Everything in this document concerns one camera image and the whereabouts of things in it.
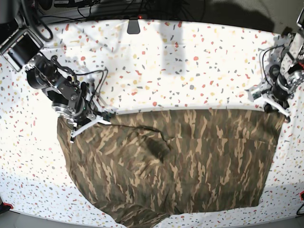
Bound black table mount bracket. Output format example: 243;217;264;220
127;19;140;35

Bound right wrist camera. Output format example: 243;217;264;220
102;112;115;122

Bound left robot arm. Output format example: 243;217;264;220
246;10;304;122

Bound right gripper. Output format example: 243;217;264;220
67;82;115;143

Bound camouflage T-shirt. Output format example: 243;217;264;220
57;109;285;228

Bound red object right edge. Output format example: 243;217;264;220
300;191;304;201

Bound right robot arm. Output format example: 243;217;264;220
0;13;113;143

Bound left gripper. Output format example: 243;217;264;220
254;78;296;123

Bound red table corner clamp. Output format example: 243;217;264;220
0;202;13;212

